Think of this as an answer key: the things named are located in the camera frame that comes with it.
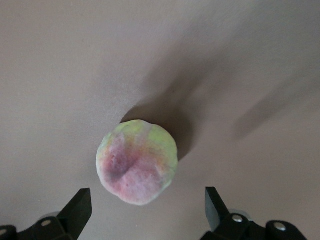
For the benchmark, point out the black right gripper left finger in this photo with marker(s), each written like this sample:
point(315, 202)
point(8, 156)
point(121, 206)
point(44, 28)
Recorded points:
point(72, 212)

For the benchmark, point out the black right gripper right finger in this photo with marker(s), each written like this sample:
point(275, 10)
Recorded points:
point(218, 215)

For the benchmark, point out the pink yellow peach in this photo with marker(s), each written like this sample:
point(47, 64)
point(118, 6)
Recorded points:
point(137, 162)

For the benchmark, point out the brown table cloth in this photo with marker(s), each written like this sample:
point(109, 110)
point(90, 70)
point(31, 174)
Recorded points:
point(75, 62)

